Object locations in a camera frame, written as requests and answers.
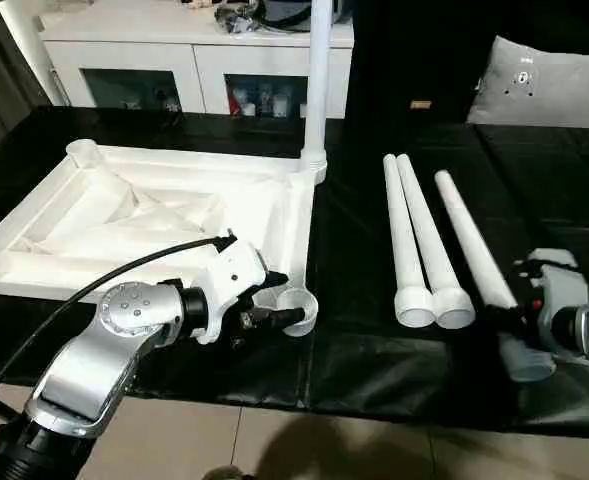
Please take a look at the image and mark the light grey pillow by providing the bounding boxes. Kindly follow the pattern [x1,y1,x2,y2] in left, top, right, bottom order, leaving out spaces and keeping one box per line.
[466,35,589,130]

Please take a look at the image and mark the dark robot body part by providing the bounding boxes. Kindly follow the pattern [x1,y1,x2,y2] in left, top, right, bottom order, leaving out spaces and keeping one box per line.
[199,465,255,480]

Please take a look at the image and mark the white plastic table top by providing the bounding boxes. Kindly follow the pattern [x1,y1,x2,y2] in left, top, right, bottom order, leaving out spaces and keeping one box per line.
[0,140,329,343]

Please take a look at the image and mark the grey round helmet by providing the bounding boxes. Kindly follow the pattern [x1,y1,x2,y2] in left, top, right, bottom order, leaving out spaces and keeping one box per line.
[259,0,351,27]

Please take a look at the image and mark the small clutter pile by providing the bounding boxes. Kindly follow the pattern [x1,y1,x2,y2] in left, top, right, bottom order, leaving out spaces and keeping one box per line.
[212,0,267,33]

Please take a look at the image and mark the black work mat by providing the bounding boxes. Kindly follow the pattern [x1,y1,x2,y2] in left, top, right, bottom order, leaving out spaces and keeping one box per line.
[0,105,589,441]

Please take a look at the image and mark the white glass-door cabinet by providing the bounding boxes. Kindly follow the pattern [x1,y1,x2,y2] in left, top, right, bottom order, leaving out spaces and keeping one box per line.
[34,0,356,119]

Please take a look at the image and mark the white plastic table leg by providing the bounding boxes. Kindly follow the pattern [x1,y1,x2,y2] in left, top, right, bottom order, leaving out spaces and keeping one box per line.
[395,153,478,332]
[301,0,334,173]
[434,169,558,384]
[381,153,438,330]

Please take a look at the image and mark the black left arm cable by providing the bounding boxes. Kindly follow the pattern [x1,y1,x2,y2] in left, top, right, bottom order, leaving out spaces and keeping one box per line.
[0,234,239,423]

